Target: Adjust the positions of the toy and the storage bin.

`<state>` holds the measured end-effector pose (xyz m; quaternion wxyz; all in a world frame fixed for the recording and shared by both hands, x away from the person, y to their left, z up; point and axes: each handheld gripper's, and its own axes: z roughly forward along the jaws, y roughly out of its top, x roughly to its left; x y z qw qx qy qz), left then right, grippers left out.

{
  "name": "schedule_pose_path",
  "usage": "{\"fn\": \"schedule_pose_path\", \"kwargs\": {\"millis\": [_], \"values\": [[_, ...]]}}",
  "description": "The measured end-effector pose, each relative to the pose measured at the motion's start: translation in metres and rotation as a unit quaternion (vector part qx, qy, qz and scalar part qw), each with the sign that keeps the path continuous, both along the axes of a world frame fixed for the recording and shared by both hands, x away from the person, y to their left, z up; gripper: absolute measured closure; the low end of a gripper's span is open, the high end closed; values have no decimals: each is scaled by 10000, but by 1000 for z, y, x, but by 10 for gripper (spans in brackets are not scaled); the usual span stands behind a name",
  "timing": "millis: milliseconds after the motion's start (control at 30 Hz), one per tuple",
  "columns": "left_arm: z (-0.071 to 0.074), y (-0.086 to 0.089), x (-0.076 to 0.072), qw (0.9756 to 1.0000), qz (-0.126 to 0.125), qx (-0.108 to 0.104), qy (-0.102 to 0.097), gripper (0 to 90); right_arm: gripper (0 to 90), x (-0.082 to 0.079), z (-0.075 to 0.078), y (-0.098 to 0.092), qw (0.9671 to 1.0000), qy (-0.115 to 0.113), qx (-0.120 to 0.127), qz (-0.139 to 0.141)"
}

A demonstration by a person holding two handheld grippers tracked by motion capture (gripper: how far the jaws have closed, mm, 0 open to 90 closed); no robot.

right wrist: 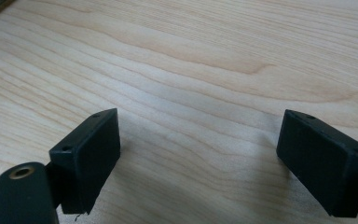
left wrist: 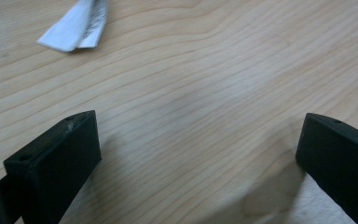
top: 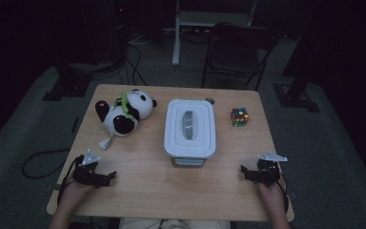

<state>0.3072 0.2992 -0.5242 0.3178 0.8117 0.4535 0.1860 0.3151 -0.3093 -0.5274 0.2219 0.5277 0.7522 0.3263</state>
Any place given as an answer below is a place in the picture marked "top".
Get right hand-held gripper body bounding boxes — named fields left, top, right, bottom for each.
left=249, top=151, right=289, bottom=189

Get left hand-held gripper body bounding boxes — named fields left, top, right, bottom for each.
left=71, top=149, right=112, bottom=189

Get colourful puzzle cube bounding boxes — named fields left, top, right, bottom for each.
left=230, top=107, right=250, bottom=128

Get panda plush toy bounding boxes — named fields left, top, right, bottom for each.
left=94, top=89, right=158, bottom=151

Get person's left hand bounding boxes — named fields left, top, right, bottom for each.
left=58, top=181, right=94, bottom=208

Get person's right hand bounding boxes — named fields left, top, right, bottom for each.
left=256, top=178, right=287, bottom=208

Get person's beige trousers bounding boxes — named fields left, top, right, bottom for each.
left=117, top=217, right=232, bottom=229

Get black stand base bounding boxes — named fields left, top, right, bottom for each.
left=273, top=31, right=321, bottom=113
left=42, top=63, right=93, bottom=102

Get black folding chair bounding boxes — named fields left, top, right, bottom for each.
left=201, top=22, right=280, bottom=92

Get dark equipment tower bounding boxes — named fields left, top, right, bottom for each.
left=94, top=0, right=130, bottom=65

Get black floor cable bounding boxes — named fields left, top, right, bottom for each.
left=21, top=148, right=71, bottom=179

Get black cables bundle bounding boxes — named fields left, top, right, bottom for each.
left=120, top=44, right=149, bottom=86

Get white metal table frame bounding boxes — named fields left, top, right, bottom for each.
left=171, top=0, right=258, bottom=67

